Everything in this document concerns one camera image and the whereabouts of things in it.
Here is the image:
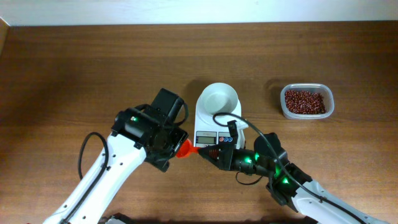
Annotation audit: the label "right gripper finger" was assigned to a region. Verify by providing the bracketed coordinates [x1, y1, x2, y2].
[198, 146, 234, 170]
[227, 120, 239, 146]

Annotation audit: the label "orange measuring scoop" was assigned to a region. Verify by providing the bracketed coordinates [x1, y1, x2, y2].
[175, 139, 199, 158]

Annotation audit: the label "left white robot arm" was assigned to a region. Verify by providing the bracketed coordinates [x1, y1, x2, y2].
[45, 88, 189, 223]

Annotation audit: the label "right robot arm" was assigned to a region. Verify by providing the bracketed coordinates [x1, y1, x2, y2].
[198, 133, 384, 223]

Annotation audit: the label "white digital kitchen scale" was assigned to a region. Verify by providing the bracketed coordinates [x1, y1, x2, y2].
[194, 101, 248, 149]

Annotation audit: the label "white round bowl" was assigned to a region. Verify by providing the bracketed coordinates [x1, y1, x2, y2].
[198, 83, 239, 115]

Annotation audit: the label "clear plastic container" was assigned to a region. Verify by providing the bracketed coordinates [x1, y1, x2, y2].
[280, 83, 335, 119]

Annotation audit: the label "red beans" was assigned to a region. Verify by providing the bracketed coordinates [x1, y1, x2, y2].
[284, 90, 326, 115]

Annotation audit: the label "right black cable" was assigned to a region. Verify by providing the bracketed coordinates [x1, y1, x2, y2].
[212, 112, 369, 224]

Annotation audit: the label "black cable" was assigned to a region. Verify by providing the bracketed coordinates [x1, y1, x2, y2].
[77, 132, 109, 224]
[212, 112, 369, 224]

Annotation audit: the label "left black cable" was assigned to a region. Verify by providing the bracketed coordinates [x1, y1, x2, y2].
[77, 132, 109, 224]

